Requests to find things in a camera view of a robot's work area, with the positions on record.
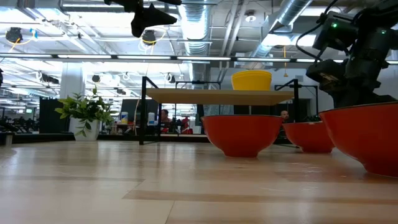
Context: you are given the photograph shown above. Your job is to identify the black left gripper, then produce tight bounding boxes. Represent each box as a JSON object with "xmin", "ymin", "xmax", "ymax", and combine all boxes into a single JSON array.
[{"xmin": 104, "ymin": 0, "xmax": 183, "ymax": 39}]

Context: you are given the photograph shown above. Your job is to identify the red bowl floral inside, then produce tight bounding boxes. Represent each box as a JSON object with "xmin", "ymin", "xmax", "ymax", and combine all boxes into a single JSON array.
[
  {"xmin": 318, "ymin": 101, "xmax": 398, "ymax": 179},
  {"xmin": 201, "ymin": 114, "xmax": 284, "ymax": 158},
  {"xmin": 282, "ymin": 121, "xmax": 336, "ymax": 154}
]

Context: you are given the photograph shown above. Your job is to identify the yellow plastic mini bowl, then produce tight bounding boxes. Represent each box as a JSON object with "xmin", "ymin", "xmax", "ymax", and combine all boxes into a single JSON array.
[{"xmin": 231, "ymin": 73, "xmax": 273, "ymax": 91}]

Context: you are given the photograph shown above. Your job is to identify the long ceiling light strip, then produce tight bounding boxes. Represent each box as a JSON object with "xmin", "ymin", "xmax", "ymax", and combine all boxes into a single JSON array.
[{"xmin": 0, "ymin": 53, "xmax": 398, "ymax": 65}]

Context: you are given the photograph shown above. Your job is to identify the black monitor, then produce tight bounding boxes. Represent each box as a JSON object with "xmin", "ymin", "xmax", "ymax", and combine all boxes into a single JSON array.
[{"xmin": 120, "ymin": 98, "xmax": 160, "ymax": 124}]

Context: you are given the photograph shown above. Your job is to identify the wooden riser shelf black legs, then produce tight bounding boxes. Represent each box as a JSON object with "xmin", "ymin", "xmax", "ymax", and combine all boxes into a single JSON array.
[{"xmin": 139, "ymin": 76, "xmax": 301, "ymax": 146}]

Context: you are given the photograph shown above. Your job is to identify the green potted plant white pot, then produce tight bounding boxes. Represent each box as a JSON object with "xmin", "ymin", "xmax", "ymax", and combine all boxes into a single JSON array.
[{"xmin": 55, "ymin": 86, "xmax": 118, "ymax": 142}]

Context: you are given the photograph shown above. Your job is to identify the black partition panel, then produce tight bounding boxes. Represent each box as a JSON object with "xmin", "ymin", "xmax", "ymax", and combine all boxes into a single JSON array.
[{"xmin": 39, "ymin": 98, "xmax": 70, "ymax": 134}]

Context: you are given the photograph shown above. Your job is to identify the black hanging cable reel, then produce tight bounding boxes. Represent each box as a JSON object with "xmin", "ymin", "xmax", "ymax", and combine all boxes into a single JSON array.
[
  {"xmin": 142, "ymin": 29, "xmax": 157, "ymax": 46},
  {"xmin": 5, "ymin": 27, "xmax": 23, "ymax": 44}
]

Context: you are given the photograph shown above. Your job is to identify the silver ventilation duct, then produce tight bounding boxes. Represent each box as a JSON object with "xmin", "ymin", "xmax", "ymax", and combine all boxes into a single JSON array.
[
  {"xmin": 177, "ymin": 0, "xmax": 216, "ymax": 57},
  {"xmin": 248, "ymin": 0, "xmax": 313, "ymax": 60}
]

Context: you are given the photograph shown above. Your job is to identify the black metal frame stand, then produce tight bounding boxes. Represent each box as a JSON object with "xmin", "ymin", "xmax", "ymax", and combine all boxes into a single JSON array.
[{"xmin": 274, "ymin": 83, "xmax": 320, "ymax": 123}]

